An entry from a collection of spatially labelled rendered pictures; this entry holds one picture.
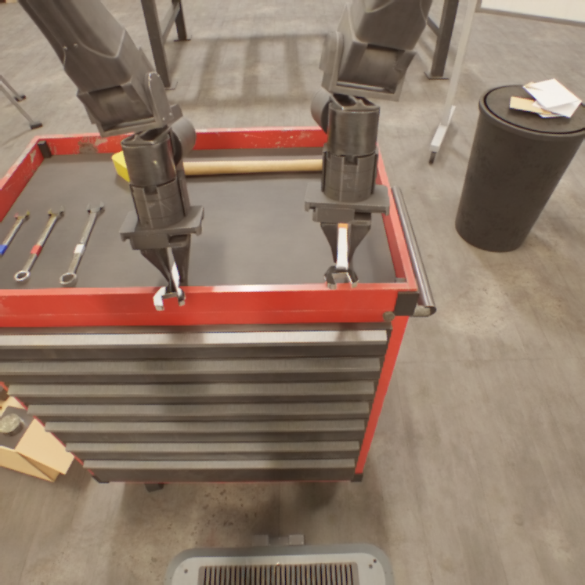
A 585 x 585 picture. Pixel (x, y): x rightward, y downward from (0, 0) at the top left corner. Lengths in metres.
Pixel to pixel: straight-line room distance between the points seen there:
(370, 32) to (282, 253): 0.37
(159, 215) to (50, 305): 0.23
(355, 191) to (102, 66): 0.29
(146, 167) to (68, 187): 0.45
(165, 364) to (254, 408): 0.20
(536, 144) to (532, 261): 0.61
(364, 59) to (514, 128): 1.39
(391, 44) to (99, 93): 0.31
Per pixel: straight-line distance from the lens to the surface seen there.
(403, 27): 0.47
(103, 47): 0.49
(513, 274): 2.15
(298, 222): 0.77
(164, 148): 0.55
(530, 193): 2.02
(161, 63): 3.67
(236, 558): 1.16
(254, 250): 0.72
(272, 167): 0.88
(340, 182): 0.52
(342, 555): 1.15
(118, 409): 0.90
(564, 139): 1.89
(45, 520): 1.62
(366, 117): 0.50
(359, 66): 0.49
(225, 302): 0.63
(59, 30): 0.49
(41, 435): 1.47
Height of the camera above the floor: 1.39
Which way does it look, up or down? 48 degrees down
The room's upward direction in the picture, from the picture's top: 1 degrees counter-clockwise
